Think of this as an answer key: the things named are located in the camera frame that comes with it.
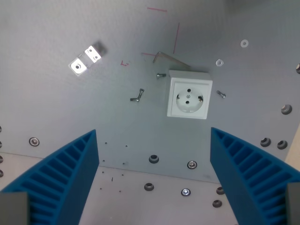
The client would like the shiny metal angle bracket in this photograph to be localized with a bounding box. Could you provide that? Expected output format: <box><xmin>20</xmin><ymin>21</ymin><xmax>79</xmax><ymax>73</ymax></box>
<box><xmin>68</xmin><ymin>41</ymin><xmax>108</xmax><ymax>75</ymax></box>

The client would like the metal hex allen key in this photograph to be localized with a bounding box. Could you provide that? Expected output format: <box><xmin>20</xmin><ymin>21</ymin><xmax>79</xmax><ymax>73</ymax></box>
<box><xmin>152</xmin><ymin>52</ymin><xmax>191</xmax><ymax>68</ymax></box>

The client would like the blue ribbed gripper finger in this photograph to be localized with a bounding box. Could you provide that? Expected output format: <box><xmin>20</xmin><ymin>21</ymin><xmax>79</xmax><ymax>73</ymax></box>
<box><xmin>0</xmin><ymin>129</ymin><xmax>100</xmax><ymax>225</ymax></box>
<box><xmin>210</xmin><ymin>127</ymin><xmax>300</xmax><ymax>225</ymax></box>

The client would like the white wall power socket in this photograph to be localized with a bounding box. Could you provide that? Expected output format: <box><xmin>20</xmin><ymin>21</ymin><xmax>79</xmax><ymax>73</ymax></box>
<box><xmin>166</xmin><ymin>69</ymin><xmax>213</xmax><ymax>120</ymax></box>

